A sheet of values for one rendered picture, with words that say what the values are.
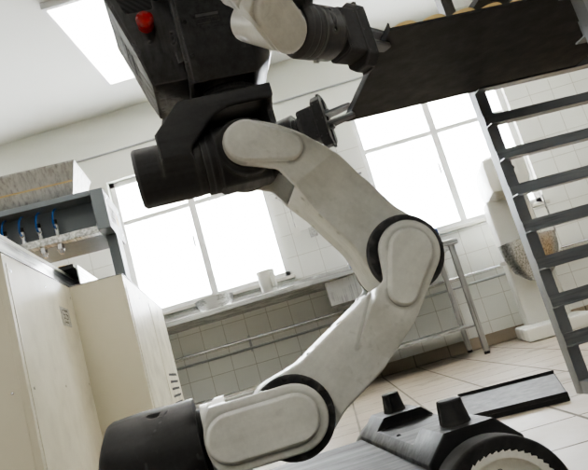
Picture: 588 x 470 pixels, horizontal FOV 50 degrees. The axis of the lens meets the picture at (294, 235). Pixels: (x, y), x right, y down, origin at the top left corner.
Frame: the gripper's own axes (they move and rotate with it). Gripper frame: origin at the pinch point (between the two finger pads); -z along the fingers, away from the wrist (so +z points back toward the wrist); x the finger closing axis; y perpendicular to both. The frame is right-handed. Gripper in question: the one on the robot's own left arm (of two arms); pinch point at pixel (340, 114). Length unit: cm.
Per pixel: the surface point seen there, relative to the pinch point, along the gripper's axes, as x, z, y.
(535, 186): -26.8, -33.5, 24.9
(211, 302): 11, 217, 303
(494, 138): -13.0, -28.7, 22.4
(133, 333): -24, 110, 55
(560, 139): -17, -43, 30
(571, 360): -67, -28, 22
